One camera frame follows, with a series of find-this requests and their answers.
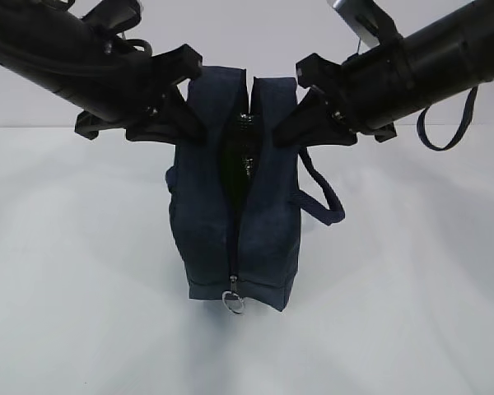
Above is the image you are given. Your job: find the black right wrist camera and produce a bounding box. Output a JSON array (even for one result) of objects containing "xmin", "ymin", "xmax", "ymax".
[{"xmin": 327, "ymin": 0, "xmax": 400, "ymax": 49}]

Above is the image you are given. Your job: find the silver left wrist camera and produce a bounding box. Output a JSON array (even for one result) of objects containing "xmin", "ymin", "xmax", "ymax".
[{"xmin": 81, "ymin": 0, "xmax": 142, "ymax": 35}]

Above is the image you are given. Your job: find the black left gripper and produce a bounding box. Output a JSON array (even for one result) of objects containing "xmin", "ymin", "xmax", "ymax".
[{"xmin": 74, "ymin": 44, "xmax": 207, "ymax": 144}]

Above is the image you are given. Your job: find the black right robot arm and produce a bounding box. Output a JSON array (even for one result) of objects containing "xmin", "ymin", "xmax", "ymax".
[{"xmin": 273, "ymin": 1, "xmax": 494, "ymax": 146}]

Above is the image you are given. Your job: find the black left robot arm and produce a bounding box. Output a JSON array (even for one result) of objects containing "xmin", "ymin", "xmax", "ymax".
[{"xmin": 0, "ymin": 1, "xmax": 207, "ymax": 144}]

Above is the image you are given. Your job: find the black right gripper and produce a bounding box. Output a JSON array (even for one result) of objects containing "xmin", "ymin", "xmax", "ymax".
[{"xmin": 273, "ymin": 52, "xmax": 397, "ymax": 146}]

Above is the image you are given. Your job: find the navy blue lunch bag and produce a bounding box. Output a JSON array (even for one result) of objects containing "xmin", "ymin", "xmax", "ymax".
[{"xmin": 165, "ymin": 66, "xmax": 346, "ymax": 314}]

